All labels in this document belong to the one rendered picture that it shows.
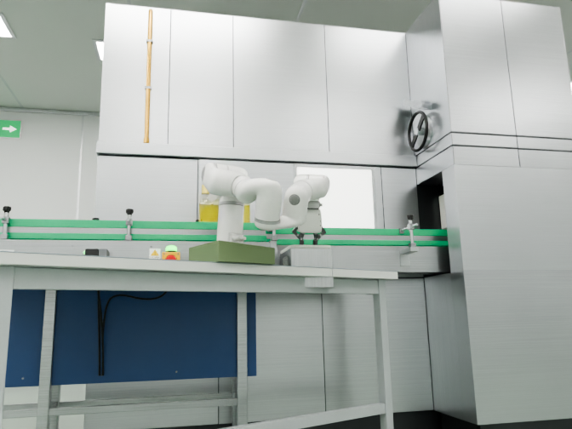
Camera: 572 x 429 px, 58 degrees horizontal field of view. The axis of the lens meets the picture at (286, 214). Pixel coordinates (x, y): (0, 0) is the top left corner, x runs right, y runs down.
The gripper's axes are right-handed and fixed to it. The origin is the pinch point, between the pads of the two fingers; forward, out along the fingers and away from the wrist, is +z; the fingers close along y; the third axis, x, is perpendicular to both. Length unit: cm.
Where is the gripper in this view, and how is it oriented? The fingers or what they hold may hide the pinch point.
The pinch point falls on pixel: (308, 245)
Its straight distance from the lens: 212.2
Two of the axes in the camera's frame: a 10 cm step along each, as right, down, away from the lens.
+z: -0.4, 10.0, 0.5
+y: -9.7, -0.3, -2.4
